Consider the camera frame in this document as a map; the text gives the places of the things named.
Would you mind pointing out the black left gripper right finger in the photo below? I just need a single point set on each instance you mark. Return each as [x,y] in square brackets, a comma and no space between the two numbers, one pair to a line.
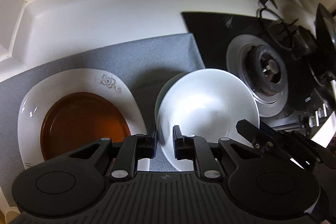
[197,149]

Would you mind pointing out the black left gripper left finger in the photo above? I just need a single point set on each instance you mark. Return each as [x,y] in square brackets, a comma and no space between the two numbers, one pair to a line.
[133,149]

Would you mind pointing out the white bowl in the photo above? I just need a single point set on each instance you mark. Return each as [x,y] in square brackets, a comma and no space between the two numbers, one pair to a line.
[206,103]

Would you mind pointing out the brown round plate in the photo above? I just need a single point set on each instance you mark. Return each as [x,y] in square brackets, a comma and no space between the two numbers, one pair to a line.
[79,119]

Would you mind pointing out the grey table mat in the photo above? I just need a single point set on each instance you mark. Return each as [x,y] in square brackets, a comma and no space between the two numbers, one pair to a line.
[143,65]

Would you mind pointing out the white floral square plate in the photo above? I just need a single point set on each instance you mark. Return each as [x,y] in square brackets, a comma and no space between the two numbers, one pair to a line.
[40,98]

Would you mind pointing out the black gas stove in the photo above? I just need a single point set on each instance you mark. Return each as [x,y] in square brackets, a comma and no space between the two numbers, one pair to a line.
[279,62]

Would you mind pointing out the black wok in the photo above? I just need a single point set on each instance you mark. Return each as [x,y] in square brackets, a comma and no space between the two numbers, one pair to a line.
[325,33]

